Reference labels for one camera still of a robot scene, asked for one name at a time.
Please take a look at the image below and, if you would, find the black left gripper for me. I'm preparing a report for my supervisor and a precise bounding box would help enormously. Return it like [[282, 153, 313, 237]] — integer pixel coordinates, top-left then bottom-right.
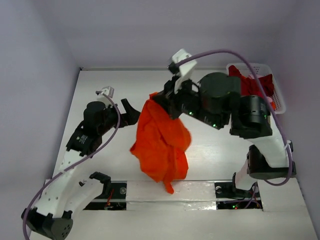
[[97, 99, 141, 135]]

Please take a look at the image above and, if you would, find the orange t shirt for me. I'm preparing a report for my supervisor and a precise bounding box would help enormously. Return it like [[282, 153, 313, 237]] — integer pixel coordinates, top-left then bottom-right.
[[130, 92, 192, 194]]

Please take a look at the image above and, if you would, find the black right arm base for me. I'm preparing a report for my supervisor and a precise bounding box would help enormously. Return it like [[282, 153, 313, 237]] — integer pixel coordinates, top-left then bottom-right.
[[214, 181, 263, 210]]

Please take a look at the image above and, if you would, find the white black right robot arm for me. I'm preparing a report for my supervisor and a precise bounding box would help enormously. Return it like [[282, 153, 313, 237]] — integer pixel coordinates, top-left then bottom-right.
[[152, 72, 297, 198]]

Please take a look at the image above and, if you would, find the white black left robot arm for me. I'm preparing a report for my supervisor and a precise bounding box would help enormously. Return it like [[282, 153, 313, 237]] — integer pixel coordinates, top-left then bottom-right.
[[21, 95, 140, 240]]

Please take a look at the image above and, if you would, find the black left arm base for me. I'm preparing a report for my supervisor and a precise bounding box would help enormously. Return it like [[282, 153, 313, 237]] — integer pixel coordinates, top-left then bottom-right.
[[84, 181, 127, 211]]

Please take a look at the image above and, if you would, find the dark red t shirt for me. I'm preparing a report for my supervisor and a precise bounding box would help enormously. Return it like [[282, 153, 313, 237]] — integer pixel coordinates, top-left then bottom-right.
[[228, 65, 276, 110]]

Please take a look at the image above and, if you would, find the white plastic laundry basket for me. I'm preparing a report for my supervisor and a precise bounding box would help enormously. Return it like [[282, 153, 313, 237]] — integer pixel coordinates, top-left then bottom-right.
[[226, 63, 286, 115]]

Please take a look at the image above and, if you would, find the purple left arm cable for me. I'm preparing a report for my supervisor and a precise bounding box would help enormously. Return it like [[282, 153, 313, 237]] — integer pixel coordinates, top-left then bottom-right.
[[22, 93, 121, 240]]

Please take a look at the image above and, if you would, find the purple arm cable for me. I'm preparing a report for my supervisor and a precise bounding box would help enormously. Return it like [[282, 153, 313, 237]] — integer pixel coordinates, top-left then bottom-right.
[[176, 49, 294, 186], [22, 93, 121, 240]]

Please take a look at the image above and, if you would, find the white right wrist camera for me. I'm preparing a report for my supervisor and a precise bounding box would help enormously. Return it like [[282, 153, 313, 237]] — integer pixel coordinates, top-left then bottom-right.
[[166, 48, 198, 91]]

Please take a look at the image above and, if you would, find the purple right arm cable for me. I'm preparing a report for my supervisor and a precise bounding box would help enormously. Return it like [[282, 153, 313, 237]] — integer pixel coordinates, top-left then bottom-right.
[[176, 49, 294, 186]]

